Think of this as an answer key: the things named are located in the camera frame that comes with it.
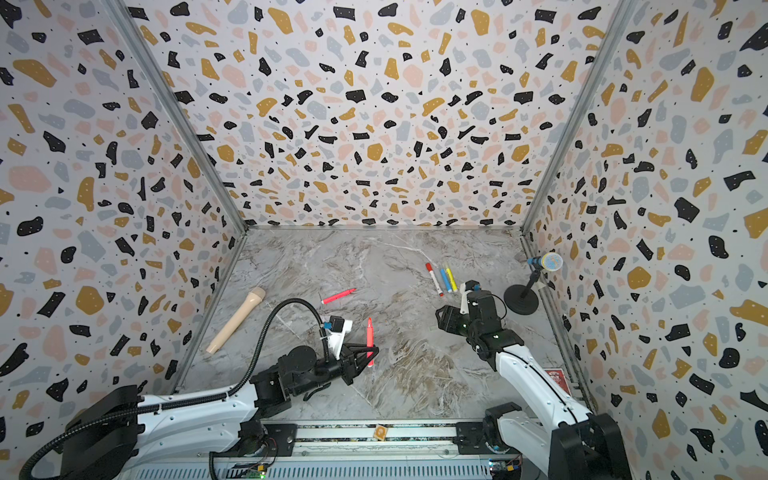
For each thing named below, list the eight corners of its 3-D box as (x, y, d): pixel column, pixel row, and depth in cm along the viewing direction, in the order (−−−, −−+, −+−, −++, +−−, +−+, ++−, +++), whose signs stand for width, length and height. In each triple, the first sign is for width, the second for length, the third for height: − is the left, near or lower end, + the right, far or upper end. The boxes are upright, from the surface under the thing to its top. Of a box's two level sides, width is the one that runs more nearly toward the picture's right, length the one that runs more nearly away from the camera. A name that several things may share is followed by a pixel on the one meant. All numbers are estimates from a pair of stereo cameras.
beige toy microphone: (208, 353, 90) (202, 347, 87) (258, 291, 105) (254, 285, 102) (220, 358, 89) (214, 352, 86) (269, 295, 104) (265, 289, 101)
